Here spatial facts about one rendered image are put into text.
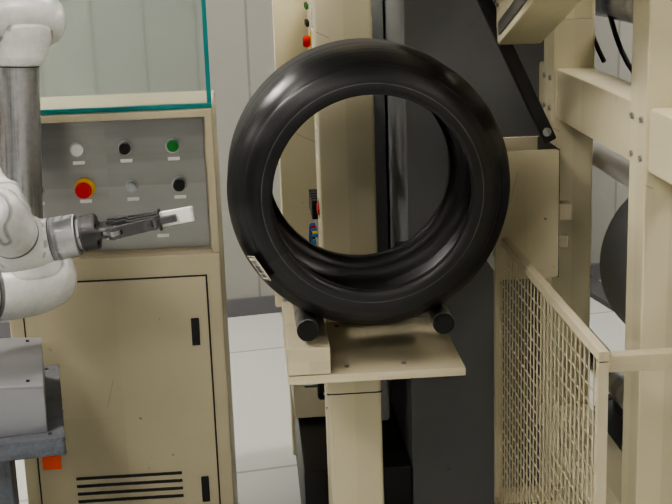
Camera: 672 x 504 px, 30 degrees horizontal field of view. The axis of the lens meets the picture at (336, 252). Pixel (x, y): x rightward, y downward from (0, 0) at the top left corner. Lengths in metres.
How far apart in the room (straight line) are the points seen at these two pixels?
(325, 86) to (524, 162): 0.60
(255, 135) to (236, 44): 3.08
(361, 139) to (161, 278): 0.71
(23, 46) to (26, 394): 0.77
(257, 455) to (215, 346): 1.01
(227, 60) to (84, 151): 2.36
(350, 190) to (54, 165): 0.81
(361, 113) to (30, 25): 0.76
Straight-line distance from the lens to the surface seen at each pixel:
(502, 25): 2.72
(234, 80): 5.56
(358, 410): 3.03
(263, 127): 2.47
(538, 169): 2.86
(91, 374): 3.35
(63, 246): 2.60
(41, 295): 2.98
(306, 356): 2.58
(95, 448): 3.42
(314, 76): 2.46
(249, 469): 4.16
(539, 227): 2.89
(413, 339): 2.80
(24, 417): 2.83
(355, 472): 3.09
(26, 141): 2.94
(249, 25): 5.55
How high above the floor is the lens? 1.69
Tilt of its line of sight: 14 degrees down
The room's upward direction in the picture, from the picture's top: 2 degrees counter-clockwise
